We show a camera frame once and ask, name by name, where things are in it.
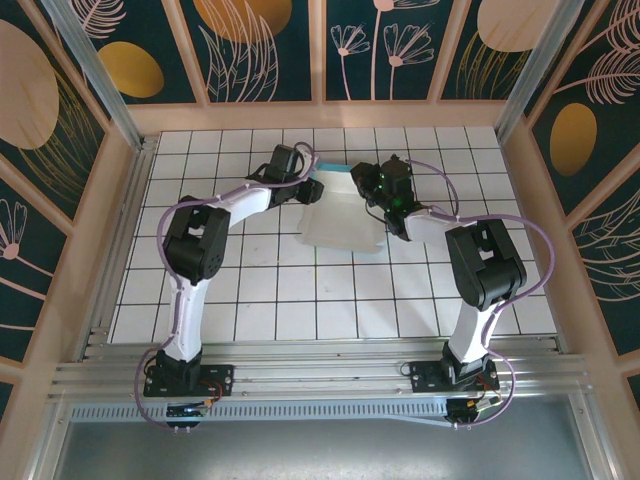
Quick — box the teal and white paper box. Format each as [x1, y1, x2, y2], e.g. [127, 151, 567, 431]
[298, 160, 386, 254]

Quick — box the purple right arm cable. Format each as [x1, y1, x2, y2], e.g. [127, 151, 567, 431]
[405, 157, 557, 430]

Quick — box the aluminium corner post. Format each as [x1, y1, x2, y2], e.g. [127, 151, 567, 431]
[493, 0, 587, 146]
[39, 0, 149, 151]

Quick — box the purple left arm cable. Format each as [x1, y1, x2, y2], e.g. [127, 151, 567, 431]
[132, 141, 322, 432]

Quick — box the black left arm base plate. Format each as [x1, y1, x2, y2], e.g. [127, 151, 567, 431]
[143, 363, 236, 399]

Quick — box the aluminium mounting rail frame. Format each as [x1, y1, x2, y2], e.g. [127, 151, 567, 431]
[47, 333, 599, 404]

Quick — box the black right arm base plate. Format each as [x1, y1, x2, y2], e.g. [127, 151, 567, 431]
[408, 359, 500, 394]

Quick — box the aluminium side rail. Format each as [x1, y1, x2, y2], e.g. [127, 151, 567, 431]
[74, 137, 161, 361]

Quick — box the grey slotted cable duct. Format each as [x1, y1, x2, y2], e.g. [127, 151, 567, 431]
[69, 402, 454, 429]

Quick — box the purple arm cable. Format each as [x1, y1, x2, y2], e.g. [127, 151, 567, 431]
[405, 157, 557, 430]
[132, 141, 322, 432]

